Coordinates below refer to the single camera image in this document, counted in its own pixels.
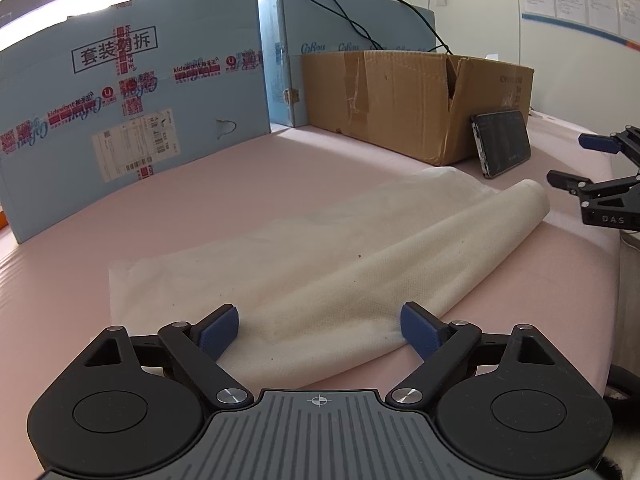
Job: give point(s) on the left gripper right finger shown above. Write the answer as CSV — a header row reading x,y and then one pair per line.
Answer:
x,y
503,403

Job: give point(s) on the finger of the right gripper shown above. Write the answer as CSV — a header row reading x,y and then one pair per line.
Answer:
x,y
620,193
626,142

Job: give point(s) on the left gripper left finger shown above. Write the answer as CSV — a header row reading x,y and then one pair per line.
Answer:
x,y
130,404

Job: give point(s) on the white fabric shopping bag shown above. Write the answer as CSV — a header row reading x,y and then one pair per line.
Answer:
x,y
321,293

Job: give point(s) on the black smartphone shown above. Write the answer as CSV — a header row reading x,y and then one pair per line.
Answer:
x,y
501,140

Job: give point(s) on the open brown cardboard box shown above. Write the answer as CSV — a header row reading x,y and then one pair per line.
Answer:
x,y
413,103

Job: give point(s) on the light blue foam board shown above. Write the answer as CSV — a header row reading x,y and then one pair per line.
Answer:
x,y
106,99

